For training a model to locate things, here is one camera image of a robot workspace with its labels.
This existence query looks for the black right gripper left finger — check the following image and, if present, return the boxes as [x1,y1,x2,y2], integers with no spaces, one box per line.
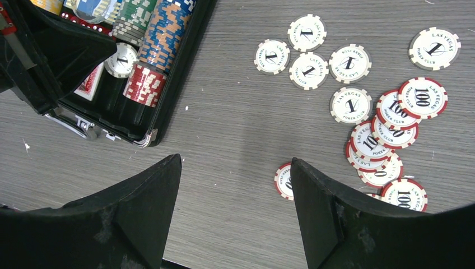
[1,154,181,268]

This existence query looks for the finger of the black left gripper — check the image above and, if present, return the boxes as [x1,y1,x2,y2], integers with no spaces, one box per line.
[1,1,117,115]

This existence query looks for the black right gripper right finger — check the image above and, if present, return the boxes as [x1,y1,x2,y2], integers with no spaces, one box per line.
[291,157,474,268]

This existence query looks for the blue playing card deck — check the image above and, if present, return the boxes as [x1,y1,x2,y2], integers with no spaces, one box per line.
[63,0,122,25]

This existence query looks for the clear round dealer button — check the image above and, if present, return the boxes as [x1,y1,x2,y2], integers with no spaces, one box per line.
[70,0,117,24]

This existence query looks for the black poker set case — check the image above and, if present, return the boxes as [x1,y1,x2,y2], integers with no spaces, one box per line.
[22,0,219,149]

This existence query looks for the blue yellow chip stack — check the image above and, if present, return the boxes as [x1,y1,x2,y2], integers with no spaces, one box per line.
[30,0,64,15]

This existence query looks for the red playing card deck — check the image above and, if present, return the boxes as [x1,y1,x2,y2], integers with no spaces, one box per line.
[74,63,104,101]

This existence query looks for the red dice in case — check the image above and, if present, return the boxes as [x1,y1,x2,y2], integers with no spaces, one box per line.
[60,12,115,39]

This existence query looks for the red 100 poker chip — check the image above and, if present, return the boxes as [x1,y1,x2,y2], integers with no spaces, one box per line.
[397,77,448,119]
[357,154,404,189]
[370,117,419,150]
[350,120,395,161]
[376,89,422,131]
[274,163,294,201]

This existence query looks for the green white chip stack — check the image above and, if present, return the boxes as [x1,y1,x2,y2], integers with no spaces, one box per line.
[112,0,157,47]

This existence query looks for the blue red chip stack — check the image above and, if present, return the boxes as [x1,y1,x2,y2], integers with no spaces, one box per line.
[123,1,196,108]

